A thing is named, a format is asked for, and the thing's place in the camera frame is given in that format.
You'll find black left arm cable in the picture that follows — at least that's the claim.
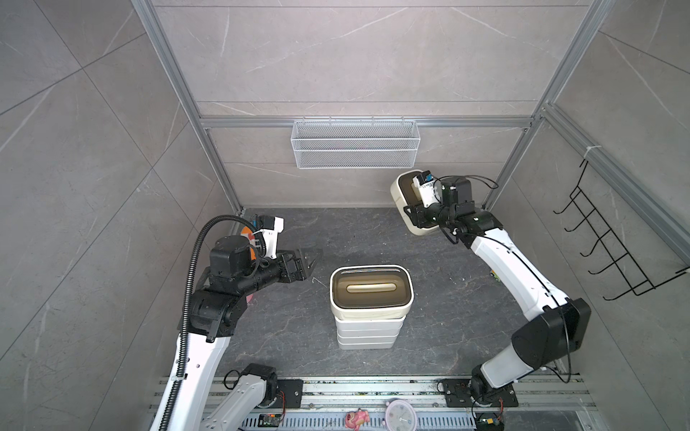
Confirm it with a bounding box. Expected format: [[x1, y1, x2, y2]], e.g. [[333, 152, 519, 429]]
[[157, 214, 257, 431]]

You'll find orange shark plush toy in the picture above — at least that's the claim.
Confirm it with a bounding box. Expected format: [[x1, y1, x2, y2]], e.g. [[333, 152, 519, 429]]
[[240, 226, 256, 246]]

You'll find black wall hook rack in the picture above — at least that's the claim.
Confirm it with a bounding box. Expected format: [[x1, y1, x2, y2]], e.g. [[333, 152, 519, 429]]
[[553, 161, 689, 302]]

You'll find white wire mesh basket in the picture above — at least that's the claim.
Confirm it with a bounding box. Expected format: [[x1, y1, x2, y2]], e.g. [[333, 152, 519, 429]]
[[290, 120, 420, 170]]

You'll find lilac alarm clock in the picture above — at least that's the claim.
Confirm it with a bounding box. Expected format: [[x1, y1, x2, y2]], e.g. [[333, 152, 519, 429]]
[[384, 399, 418, 431]]

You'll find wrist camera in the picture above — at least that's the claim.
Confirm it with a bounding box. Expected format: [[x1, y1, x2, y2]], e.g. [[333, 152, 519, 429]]
[[254, 215, 284, 259], [413, 171, 440, 208]]

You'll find white tissue box grey lid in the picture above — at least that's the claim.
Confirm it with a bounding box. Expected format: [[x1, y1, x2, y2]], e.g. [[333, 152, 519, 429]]
[[335, 317, 405, 332]]

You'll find cream tissue box dark lid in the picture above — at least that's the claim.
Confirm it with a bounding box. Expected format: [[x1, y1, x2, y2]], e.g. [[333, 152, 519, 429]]
[[330, 264, 415, 321]]

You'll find white tissue box wooden lid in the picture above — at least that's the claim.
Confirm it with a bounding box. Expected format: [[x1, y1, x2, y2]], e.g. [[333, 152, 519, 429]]
[[337, 337, 396, 345]]

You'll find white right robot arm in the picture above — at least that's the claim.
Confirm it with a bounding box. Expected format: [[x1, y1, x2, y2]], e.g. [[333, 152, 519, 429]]
[[391, 171, 591, 406]]

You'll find small electronics board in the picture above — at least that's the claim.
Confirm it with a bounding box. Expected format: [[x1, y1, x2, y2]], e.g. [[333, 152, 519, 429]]
[[474, 414, 505, 431]]

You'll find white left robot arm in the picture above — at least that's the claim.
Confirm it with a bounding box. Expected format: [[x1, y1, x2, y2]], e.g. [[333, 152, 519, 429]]
[[151, 235, 321, 430]]

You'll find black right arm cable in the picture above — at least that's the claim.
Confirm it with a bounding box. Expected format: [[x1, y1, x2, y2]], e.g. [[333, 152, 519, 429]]
[[436, 173, 501, 190]]

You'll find white tissue box grey top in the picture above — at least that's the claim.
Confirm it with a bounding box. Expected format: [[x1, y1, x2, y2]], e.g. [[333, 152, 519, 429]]
[[337, 330, 400, 338]]

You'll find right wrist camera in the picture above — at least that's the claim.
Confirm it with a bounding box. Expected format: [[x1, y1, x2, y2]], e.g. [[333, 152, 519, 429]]
[[413, 171, 440, 208]]

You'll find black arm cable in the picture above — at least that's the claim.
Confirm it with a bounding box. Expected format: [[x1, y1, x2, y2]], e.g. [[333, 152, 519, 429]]
[[436, 173, 501, 190], [157, 214, 257, 431]]

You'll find cream tissue box brown lid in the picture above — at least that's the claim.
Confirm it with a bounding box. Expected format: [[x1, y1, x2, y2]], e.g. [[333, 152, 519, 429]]
[[390, 170, 438, 236]]

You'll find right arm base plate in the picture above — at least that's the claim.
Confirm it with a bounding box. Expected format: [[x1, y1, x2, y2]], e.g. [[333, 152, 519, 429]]
[[436, 378, 519, 408]]

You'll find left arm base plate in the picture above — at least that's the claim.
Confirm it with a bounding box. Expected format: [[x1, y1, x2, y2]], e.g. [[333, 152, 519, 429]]
[[258, 379, 304, 409]]

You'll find pink bear figurine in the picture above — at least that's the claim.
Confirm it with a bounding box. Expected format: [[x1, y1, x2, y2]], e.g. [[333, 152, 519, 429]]
[[344, 409, 370, 431]]

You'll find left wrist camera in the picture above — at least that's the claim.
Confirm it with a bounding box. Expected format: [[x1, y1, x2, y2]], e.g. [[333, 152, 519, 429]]
[[254, 215, 284, 259]]

